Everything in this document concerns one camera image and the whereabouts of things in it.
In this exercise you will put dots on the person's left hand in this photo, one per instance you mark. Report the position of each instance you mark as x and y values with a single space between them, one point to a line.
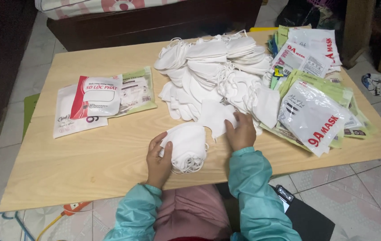
157 165

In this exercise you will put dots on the person's right hand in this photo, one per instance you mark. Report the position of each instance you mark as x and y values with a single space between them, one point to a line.
243 135

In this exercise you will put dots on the single white face mask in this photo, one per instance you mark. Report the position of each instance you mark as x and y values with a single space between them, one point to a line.
214 115

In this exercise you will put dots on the small stack of white masks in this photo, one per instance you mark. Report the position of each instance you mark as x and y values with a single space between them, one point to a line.
187 145

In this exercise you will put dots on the person's pink trousers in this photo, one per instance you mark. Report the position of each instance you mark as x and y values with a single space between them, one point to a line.
190 214

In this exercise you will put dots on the big heap of white masks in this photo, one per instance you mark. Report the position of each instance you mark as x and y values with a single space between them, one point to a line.
217 73

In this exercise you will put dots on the small green yellow sachet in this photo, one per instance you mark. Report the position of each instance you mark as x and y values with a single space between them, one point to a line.
278 71

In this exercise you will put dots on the pile of empty mask packets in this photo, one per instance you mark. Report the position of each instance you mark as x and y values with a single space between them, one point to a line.
314 110

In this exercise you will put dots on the green edged mask packet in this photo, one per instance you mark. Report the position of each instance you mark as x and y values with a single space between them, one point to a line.
137 90

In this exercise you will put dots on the red and white mask packet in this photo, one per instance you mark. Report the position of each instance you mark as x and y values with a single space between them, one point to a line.
96 97

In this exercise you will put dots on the orange plug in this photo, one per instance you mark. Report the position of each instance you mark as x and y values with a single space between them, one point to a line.
75 208

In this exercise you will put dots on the plain white mask packet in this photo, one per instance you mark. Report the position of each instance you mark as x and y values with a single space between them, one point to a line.
68 120

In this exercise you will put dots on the black clipboard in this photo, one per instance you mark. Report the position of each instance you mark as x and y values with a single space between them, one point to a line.
307 221

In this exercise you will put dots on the yellow flat object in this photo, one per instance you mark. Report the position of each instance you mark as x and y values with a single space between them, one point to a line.
262 29

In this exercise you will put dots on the black bag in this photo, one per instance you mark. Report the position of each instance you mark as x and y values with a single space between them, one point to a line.
307 13

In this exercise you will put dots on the green flat cardboard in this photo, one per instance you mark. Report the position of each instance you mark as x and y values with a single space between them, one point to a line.
30 108

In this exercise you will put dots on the pink patterned mattress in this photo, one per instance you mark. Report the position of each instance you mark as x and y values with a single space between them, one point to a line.
86 6

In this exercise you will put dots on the dark wooden bed frame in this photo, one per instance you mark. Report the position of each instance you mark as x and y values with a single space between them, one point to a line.
150 23

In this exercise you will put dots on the light wooden post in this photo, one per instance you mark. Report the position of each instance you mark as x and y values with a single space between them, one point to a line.
357 30

